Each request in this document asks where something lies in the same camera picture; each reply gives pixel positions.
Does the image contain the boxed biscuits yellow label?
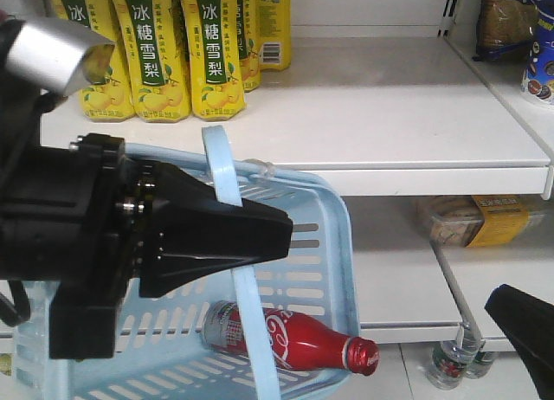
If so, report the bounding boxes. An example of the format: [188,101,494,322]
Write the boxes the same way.
[415,194,552,248]

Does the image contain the clear water bottle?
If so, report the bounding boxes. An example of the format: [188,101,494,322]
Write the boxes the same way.
[425,340,479,390]

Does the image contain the white store shelving unit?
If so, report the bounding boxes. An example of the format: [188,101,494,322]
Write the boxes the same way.
[0,0,554,400]

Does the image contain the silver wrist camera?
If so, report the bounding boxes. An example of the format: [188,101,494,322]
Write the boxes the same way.
[1,17,115,96]

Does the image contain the light blue plastic basket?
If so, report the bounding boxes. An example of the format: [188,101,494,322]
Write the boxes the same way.
[1,127,359,399]

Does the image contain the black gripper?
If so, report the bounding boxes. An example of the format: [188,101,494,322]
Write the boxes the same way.
[1,134,156,359]

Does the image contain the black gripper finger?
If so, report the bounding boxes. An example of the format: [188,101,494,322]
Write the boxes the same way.
[485,284,553,399]
[138,160,293,298]

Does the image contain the yellow pear drink bottle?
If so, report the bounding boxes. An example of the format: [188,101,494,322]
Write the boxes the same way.
[49,0,135,122]
[112,0,191,123]
[180,0,246,121]

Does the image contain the red coca-cola aluminium bottle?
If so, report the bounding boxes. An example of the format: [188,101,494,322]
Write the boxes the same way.
[202,300,380,376]

